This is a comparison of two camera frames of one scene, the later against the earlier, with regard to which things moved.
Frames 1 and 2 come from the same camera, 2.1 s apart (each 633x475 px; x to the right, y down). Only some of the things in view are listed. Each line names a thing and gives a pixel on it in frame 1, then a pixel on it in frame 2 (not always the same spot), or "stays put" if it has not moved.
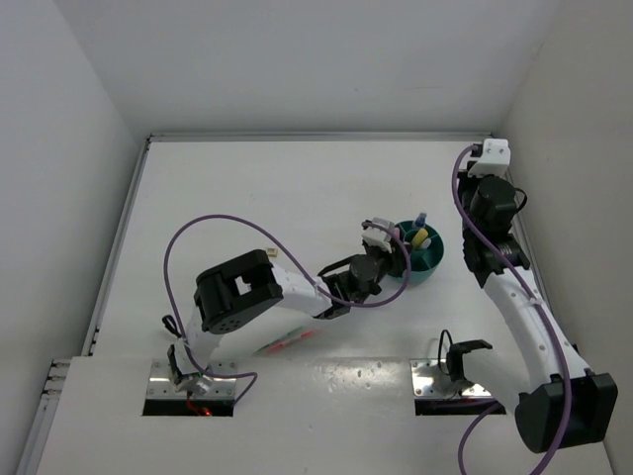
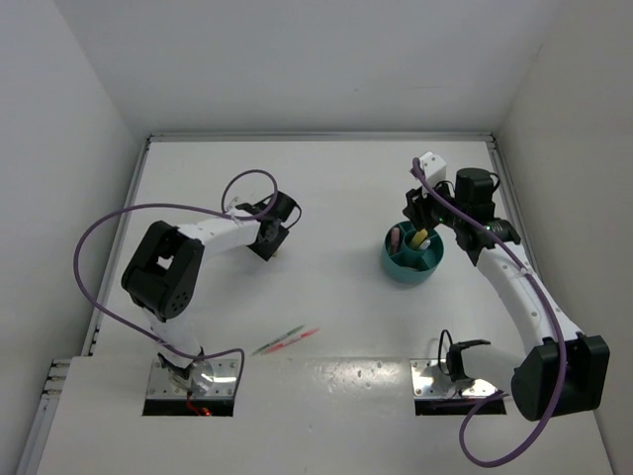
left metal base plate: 161,383 stays put
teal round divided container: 422,261 stays put
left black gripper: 397,259 to 264,250
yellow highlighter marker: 419,237 stays put
